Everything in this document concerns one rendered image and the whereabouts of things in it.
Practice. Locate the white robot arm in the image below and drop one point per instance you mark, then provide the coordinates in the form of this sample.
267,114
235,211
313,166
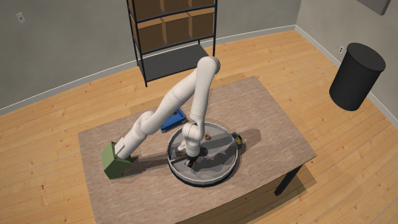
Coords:
197,83

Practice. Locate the blue crate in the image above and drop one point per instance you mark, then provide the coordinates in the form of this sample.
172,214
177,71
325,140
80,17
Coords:
173,121

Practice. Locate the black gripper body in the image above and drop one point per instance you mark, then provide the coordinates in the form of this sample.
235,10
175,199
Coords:
190,158

